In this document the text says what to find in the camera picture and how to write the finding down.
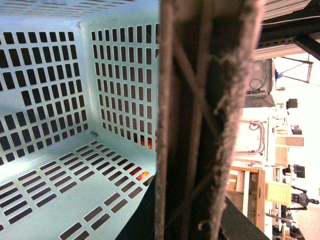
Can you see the red orange apple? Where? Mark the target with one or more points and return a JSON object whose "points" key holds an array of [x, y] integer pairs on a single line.
{"points": [[141, 159]]}

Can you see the light blue plastic basket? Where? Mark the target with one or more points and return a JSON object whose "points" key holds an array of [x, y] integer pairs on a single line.
{"points": [[78, 84]]}

